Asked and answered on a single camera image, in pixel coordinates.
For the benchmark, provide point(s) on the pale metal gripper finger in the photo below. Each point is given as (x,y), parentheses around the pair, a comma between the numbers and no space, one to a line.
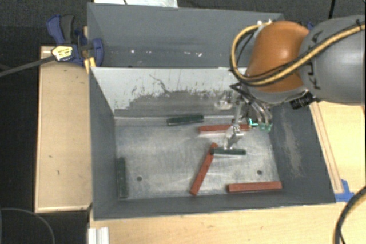
(238,137)
(229,137)

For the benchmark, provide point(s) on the black cylinder on white bracket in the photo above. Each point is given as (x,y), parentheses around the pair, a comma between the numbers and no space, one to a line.
(300,101)

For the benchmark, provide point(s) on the pale wood board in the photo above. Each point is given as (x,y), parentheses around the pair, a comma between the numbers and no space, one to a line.
(63,134)

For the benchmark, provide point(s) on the dark green block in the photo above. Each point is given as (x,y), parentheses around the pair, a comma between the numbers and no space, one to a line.
(185,119)
(228,152)
(122,177)

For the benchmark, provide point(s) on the red-brown flat block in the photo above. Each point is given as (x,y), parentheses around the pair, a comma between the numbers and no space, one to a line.
(203,170)
(254,187)
(214,128)

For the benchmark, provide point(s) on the grey metal bin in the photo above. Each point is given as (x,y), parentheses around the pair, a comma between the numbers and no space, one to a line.
(160,151)

